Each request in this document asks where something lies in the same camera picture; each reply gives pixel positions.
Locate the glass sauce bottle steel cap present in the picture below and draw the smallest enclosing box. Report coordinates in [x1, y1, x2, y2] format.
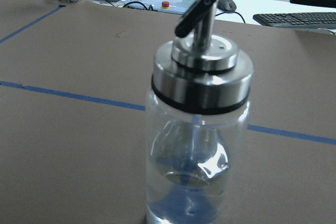
[145, 0, 254, 223]

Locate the teach pendant with red button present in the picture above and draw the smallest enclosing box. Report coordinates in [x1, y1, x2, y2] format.
[124, 0, 196, 15]

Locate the black computer mouse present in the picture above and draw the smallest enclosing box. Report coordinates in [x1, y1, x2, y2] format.
[217, 0, 237, 12]

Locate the black computer keyboard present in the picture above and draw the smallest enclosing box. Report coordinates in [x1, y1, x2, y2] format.
[253, 12, 335, 29]

